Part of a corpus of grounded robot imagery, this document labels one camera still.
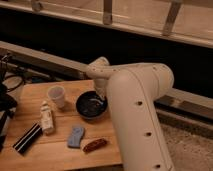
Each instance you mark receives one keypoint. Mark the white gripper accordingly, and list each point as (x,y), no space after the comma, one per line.
(100,87)

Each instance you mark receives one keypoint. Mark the dark ceramic bowl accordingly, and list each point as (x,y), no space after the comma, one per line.
(90,105)

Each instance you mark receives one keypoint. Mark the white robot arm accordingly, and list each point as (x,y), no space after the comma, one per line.
(131,90)

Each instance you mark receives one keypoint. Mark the translucent plastic cup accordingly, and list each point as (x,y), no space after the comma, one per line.
(57,95)

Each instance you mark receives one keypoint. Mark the brown snack bar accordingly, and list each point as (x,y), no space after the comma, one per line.
(94,145)

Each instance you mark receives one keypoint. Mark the blue sponge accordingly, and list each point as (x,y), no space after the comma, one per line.
(75,137)

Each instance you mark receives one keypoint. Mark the small white bottle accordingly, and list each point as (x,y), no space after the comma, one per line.
(47,123)

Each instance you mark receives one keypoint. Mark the wooden table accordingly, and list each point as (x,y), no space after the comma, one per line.
(50,153)

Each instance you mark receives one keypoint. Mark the black striped box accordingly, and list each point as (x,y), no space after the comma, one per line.
(24,143)

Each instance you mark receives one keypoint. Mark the black equipment at left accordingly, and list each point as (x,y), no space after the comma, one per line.
(7,102)

